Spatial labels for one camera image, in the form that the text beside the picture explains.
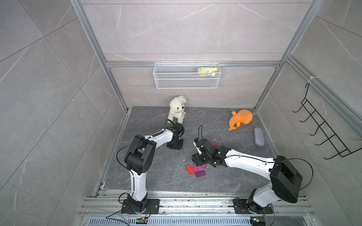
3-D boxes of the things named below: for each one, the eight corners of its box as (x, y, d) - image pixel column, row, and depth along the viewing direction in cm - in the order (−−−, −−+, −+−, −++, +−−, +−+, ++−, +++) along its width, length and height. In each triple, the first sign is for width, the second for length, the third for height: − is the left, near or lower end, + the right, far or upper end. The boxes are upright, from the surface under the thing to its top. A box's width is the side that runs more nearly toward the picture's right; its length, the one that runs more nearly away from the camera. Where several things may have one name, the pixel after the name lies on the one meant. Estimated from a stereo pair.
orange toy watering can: (230, 130, 108) (232, 124, 101) (222, 120, 115) (224, 113, 108) (251, 123, 113) (255, 116, 106) (242, 113, 119) (245, 106, 113)
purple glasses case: (253, 145, 100) (255, 143, 97) (252, 128, 109) (254, 126, 107) (263, 147, 99) (265, 145, 96) (261, 130, 108) (263, 127, 106)
